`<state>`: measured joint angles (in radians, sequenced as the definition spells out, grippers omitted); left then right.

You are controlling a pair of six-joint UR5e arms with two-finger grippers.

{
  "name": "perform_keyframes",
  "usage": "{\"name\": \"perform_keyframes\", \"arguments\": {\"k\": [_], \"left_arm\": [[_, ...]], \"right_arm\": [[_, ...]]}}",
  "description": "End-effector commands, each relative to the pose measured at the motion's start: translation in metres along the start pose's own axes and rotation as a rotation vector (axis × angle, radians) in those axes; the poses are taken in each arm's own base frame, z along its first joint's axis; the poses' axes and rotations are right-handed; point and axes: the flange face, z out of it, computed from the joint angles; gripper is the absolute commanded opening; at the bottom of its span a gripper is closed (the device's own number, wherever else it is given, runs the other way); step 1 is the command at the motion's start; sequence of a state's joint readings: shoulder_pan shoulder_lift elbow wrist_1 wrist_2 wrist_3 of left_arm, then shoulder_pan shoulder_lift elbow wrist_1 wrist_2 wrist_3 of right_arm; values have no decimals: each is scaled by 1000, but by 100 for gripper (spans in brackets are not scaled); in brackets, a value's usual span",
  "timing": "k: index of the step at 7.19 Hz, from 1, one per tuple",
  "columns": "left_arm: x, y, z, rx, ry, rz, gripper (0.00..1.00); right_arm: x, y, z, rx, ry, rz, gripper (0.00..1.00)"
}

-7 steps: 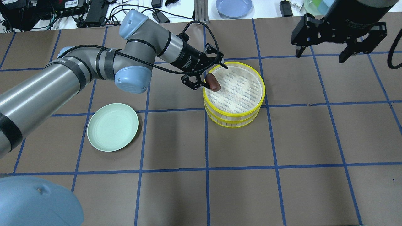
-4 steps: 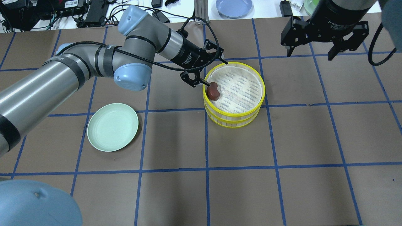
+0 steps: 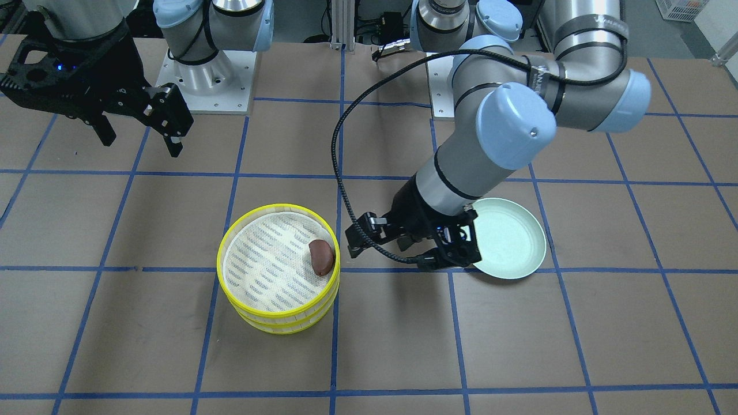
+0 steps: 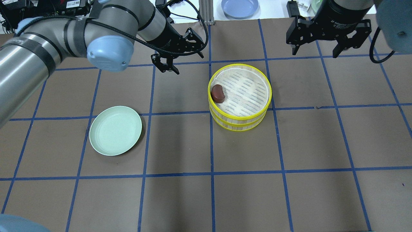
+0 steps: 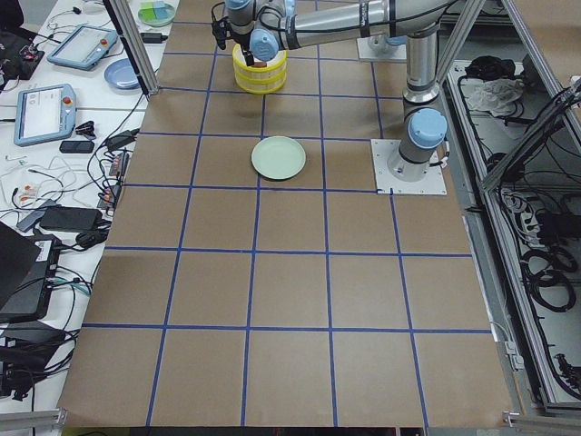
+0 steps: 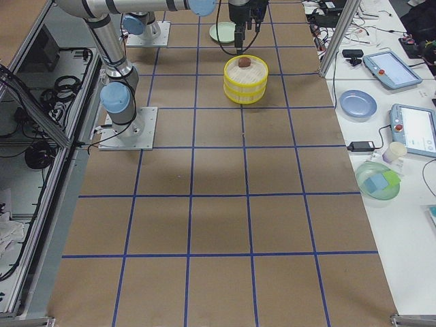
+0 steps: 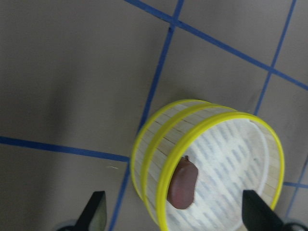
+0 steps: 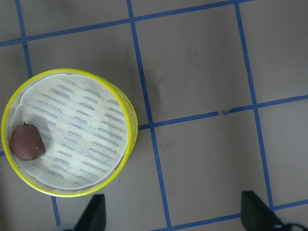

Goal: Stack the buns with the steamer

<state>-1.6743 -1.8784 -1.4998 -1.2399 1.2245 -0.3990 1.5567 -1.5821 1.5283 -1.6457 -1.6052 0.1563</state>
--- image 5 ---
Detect green bowl with blocks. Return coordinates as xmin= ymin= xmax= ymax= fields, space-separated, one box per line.
xmin=137 ymin=1 xmax=176 ymax=27

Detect yellow steamer basket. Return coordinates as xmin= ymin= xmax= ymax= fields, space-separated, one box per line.
xmin=232 ymin=45 xmax=287 ymax=79

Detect black power brick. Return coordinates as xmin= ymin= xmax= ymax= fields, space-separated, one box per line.
xmin=140 ymin=32 xmax=168 ymax=45

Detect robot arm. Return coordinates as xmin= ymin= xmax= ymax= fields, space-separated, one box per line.
xmin=212 ymin=1 xmax=450 ymax=181

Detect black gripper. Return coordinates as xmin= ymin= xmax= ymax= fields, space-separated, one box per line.
xmin=212 ymin=14 xmax=254 ymax=66

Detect black power adapter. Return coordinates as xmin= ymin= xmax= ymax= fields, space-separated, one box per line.
xmin=105 ymin=128 xmax=140 ymax=151

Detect light green plate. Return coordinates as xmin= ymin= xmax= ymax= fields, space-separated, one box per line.
xmin=251 ymin=136 xmax=306 ymax=180

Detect teach pendant tablet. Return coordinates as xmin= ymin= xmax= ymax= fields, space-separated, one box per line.
xmin=47 ymin=25 xmax=118 ymax=71
xmin=14 ymin=84 xmax=76 ymax=147

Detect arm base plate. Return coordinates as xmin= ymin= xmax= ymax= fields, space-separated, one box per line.
xmin=357 ymin=35 xmax=407 ymax=64
xmin=370 ymin=139 xmax=448 ymax=195

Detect blue plate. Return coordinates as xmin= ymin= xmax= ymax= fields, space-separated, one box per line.
xmin=103 ymin=58 xmax=140 ymax=90

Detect aluminium frame post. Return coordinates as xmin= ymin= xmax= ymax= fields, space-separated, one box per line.
xmin=103 ymin=0 xmax=159 ymax=97

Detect yellow steamer with cloth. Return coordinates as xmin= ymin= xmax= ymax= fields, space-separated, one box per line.
xmin=235 ymin=74 xmax=286 ymax=94

